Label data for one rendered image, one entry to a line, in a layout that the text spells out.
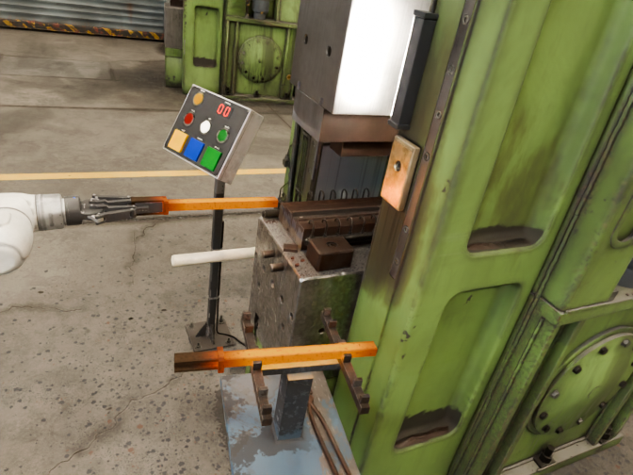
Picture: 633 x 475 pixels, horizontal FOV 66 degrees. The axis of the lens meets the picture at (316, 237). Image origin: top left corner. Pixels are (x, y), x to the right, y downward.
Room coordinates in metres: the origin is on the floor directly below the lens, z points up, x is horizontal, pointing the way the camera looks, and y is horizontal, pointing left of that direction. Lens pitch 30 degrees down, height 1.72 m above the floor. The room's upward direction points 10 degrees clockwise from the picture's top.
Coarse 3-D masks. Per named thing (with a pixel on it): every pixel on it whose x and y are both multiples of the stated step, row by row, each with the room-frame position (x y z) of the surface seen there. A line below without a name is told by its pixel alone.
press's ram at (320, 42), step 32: (320, 0) 1.40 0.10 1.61; (352, 0) 1.26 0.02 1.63; (384, 0) 1.30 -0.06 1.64; (416, 0) 1.34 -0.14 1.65; (320, 32) 1.37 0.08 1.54; (352, 32) 1.26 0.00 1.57; (384, 32) 1.31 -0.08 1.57; (320, 64) 1.35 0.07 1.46; (352, 64) 1.27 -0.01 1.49; (384, 64) 1.32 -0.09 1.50; (320, 96) 1.32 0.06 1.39; (352, 96) 1.28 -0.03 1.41; (384, 96) 1.33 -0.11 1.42
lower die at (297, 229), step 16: (288, 208) 1.42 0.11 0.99; (304, 208) 1.44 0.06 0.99; (320, 208) 1.46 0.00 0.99; (336, 208) 1.46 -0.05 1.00; (288, 224) 1.39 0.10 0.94; (304, 224) 1.33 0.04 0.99; (320, 224) 1.35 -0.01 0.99; (336, 224) 1.36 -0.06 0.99; (368, 224) 1.41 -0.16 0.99; (368, 240) 1.42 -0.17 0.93
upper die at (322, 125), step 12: (300, 96) 1.43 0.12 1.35; (300, 108) 1.42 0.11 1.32; (312, 108) 1.36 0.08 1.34; (324, 108) 1.30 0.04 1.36; (300, 120) 1.41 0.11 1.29; (312, 120) 1.35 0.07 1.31; (324, 120) 1.30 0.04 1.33; (336, 120) 1.32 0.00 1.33; (348, 120) 1.34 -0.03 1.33; (360, 120) 1.36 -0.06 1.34; (372, 120) 1.38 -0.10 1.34; (384, 120) 1.40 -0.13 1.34; (312, 132) 1.34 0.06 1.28; (324, 132) 1.30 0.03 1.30; (336, 132) 1.32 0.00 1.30; (348, 132) 1.34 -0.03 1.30; (360, 132) 1.36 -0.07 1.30; (372, 132) 1.38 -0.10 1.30; (384, 132) 1.40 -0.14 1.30; (396, 132) 1.42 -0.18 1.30
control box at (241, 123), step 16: (192, 96) 1.88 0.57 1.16; (208, 96) 1.84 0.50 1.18; (192, 112) 1.83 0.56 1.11; (208, 112) 1.80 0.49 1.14; (240, 112) 1.73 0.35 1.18; (176, 128) 1.83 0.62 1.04; (192, 128) 1.79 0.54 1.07; (224, 128) 1.72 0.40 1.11; (240, 128) 1.69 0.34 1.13; (256, 128) 1.75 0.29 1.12; (208, 144) 1.71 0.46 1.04; (224, 144) 1.68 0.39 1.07; (240, 144) 1.69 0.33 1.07; (192, 160) 1.70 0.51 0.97; (224, 160) 1.64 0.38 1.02; (240, 160) 1.69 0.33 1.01; (224, 176) 1.63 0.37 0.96
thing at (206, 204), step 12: (132, 204) 1.12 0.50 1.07; (168, 204) 1.15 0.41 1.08; (180, 204) 1.18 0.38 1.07; (192, 204) 1.19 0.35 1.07; (204, 204) 1.21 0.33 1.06; (216, 204) 1.22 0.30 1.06; (228, 204) 1.24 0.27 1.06; (240, 204) 1.26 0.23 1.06; (252, 204) 1.28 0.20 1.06; (264, 204) 1.30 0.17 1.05; (276, 204) 1.31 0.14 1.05
